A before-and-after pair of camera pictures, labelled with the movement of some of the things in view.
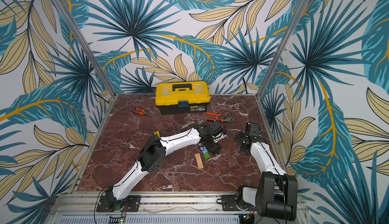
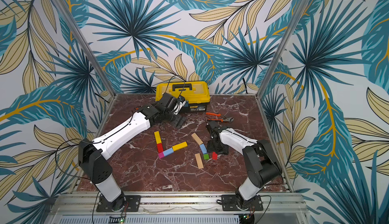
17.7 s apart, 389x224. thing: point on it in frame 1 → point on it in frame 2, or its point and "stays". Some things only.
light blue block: (205, 150) stays
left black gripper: (216, 149) → (178, 122)
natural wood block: (199, 160) stays
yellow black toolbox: (182, 97) stays
